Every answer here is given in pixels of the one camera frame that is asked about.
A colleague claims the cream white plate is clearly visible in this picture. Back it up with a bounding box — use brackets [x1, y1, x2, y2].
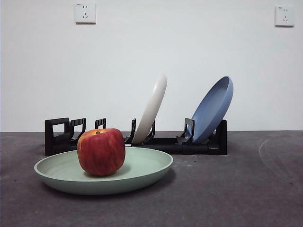
[131, 74, 168, 144]

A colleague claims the red yellow apple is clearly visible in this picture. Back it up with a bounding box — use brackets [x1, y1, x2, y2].
[77, 128, 126, 177]

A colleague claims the white wall socket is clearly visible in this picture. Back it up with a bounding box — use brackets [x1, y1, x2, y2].
[275, 5, 296, 27]
[75, 2, 97, 24]

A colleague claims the green plate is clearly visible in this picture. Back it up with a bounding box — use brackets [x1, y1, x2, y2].
[34, 146, 174, 196]

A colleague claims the blue plate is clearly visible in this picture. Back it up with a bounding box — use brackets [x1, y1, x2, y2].
[190, 75, 234, 143]

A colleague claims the black plate rack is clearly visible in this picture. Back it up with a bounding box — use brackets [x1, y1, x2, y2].
[45, 117, 228, 157]

